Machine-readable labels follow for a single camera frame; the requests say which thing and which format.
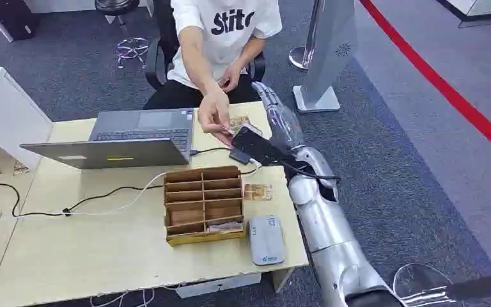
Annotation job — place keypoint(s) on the grey laptop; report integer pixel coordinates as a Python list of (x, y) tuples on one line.
[(139, 140)]

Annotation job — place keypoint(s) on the black floor box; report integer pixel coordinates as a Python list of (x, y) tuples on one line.
[(14, 19)]

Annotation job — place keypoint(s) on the white cabinet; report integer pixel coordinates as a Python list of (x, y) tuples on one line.
[(4, 110)]

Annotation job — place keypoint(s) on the white under-desk box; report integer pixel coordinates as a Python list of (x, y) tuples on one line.
[(218, 285)]

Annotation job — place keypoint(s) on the person's left hand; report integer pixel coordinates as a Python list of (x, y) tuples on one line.
[(230, 78)]

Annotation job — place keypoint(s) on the person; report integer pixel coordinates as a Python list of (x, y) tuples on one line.
[(224, 29)]

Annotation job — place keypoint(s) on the red barrier belt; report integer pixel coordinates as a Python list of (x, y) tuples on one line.
[(440, 84)]

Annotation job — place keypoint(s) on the black card reader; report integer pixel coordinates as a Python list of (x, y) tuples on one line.
[(260, 148)]

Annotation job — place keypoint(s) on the person's right hand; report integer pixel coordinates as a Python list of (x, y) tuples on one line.
[(212, 112)]

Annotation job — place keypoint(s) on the grey pocket router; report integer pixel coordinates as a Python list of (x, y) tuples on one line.
[(266, 240)]

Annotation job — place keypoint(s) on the chrome base stool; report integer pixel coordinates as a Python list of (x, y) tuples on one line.
[(129, 44)]

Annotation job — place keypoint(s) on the wooden compartment card box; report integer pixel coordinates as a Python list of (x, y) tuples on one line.
[(203, 207)]

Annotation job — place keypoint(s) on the white kiosk stand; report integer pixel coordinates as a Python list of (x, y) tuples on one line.
[(330, 51)]

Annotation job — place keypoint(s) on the black office chair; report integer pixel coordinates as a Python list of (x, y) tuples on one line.
[(156, 63)]

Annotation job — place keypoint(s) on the black bar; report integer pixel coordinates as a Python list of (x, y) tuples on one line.
[(482, 286)]

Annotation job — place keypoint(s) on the chrome stanchion post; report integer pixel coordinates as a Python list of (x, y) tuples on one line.
[(307, 46)]

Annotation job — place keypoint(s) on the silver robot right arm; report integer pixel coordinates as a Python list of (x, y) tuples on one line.
[(334, 245)]

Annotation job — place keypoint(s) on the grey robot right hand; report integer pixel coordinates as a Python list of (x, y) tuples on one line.
[(282, 123)]

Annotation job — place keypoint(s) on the white black-trimmed counter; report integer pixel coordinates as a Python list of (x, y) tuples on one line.
[(478, 10)]

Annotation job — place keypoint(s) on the clear round disc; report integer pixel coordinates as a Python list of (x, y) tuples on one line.
[(419, 279)]

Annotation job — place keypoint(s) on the small black adapter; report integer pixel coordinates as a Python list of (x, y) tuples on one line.
[(240, 156)]

